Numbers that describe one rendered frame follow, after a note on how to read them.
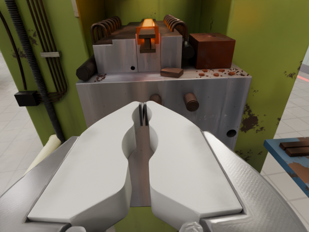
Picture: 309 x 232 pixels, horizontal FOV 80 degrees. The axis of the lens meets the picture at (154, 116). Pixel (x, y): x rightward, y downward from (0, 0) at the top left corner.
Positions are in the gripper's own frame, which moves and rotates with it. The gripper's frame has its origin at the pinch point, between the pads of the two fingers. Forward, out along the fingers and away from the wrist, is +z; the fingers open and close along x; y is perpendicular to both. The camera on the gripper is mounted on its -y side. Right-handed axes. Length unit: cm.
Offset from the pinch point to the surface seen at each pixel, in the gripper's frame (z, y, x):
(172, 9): 81, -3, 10
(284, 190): 65, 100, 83
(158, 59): 33.0, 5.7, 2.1
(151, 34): 22.5, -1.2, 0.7
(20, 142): 126, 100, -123
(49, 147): 39, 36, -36
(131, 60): 33.0, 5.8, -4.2
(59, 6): 47, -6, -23
